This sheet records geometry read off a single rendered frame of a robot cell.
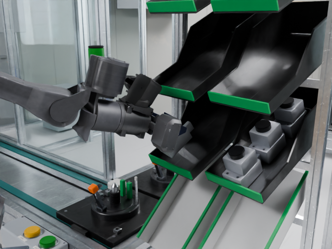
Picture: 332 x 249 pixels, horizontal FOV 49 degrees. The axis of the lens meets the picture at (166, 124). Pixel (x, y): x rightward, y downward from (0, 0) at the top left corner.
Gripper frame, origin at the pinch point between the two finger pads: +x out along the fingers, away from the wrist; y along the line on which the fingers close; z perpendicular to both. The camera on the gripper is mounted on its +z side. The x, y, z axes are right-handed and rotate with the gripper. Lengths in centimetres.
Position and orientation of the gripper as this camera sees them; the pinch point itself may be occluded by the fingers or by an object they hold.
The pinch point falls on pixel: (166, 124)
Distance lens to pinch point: 74.2
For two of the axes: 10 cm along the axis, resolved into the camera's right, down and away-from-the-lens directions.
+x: 7.9, 1.1, 6.0
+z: 2.7, -9.5, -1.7
